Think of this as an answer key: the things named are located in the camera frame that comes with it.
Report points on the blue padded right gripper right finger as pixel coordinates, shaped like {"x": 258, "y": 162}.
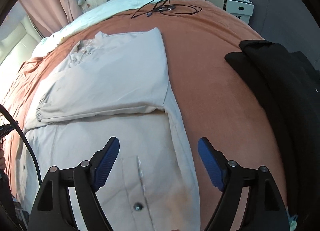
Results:
{"x": 265, "y": 209}

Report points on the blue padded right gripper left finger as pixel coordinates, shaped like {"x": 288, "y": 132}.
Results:
{"x": 52, "y": 209}

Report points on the beige jacket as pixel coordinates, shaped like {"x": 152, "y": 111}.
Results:
{"x": 118, "y": 86}

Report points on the person's left hand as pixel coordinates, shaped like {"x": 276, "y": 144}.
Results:
{"x": 2, "y": 160}

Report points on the cream padded headboard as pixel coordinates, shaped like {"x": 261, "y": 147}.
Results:
{"x": 18, "y": 46}

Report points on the orange bed cover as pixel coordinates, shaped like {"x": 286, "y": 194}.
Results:
{"x": 213, "y": 100}

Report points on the black garment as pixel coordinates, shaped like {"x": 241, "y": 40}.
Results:
{"x": 286, "y": 86}

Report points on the left pink curtain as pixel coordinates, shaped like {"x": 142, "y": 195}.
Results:
{"x": 49, "y": 16}

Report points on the cream nightstand with drawers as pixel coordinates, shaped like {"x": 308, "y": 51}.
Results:
{"x": 242, "y": 9}

